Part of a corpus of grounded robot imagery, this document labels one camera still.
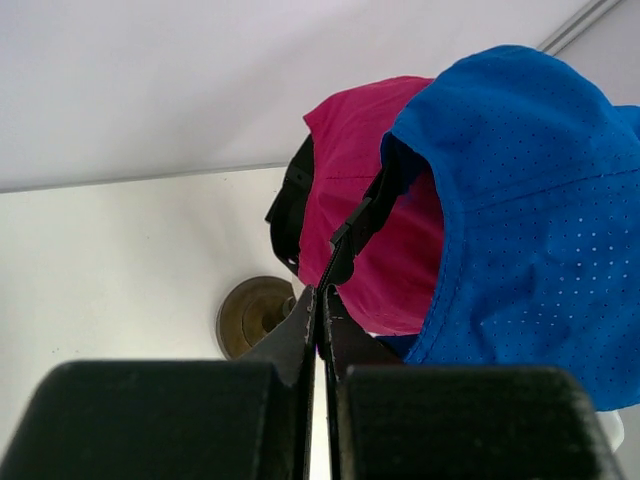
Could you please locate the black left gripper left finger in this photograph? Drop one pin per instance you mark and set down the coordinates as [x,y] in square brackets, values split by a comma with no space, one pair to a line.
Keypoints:
[186,419]

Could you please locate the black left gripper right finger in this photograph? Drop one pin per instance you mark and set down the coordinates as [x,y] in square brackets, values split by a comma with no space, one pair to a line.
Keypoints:
[387,420]

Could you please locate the cream mannequin head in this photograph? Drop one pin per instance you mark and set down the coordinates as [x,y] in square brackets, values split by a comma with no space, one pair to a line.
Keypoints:
[250,311]

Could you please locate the blue cap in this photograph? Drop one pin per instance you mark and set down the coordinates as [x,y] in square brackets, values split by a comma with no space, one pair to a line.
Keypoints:
[537,175]

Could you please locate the right aluminium frame post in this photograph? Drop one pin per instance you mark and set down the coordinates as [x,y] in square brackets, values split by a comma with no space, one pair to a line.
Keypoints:
[578,24]

